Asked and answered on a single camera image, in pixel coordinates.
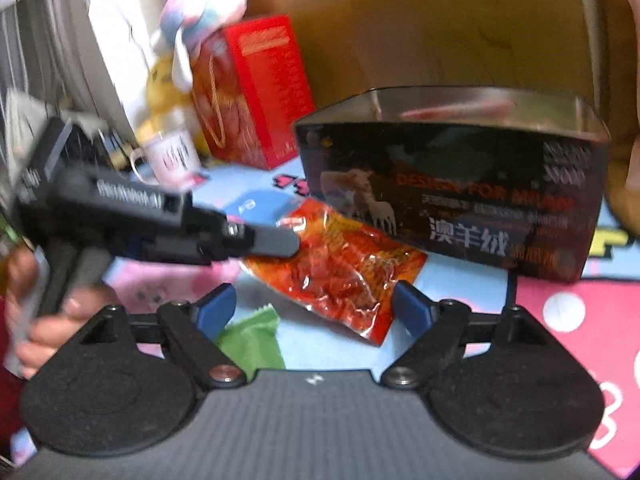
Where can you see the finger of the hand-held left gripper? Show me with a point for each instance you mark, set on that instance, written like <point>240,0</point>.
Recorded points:
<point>270,241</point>

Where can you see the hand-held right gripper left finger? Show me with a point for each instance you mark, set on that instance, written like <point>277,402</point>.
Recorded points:
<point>216,310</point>

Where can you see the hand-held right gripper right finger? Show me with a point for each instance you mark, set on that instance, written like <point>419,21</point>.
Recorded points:
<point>411,307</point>

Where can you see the red glossy snack packet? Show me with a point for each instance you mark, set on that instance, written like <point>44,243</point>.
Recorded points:
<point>350,275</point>

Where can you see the black printed box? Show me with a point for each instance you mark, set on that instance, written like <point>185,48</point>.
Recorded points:
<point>450,170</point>

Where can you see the person's left hand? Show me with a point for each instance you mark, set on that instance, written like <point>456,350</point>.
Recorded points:
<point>45,340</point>

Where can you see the green matte snack packet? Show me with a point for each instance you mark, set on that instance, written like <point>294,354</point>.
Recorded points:
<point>252,342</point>

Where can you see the white mug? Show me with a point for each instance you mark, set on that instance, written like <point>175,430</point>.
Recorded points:
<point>172,155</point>

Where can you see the yellow plush toy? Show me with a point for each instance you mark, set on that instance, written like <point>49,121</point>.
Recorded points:
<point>162,90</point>

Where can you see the red gift box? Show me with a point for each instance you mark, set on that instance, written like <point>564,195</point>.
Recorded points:
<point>260,90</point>

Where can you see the blue pink printed blanket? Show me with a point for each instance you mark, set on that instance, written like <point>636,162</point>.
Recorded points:
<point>575,320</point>

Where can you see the pink plush toy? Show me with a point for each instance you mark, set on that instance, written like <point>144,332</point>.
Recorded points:
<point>200,5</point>

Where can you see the red garment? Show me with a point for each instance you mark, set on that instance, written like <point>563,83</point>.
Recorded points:
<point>7,400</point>

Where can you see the brown wooden headboard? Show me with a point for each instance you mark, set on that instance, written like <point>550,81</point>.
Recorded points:
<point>425,25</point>

